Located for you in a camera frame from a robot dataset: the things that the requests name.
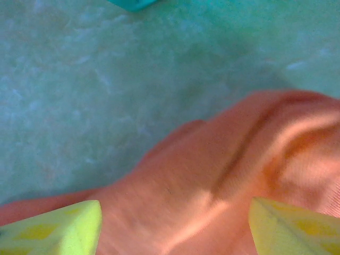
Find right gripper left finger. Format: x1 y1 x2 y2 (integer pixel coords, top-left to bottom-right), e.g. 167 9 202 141
0 200 103 255

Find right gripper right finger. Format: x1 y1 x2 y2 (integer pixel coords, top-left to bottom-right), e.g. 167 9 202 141
248 197 340 255

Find orange trousers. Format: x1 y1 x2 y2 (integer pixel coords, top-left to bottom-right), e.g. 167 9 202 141
0 90 340 255

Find teal plastic basket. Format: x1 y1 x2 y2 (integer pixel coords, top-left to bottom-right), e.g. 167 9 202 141
107 0 157 12

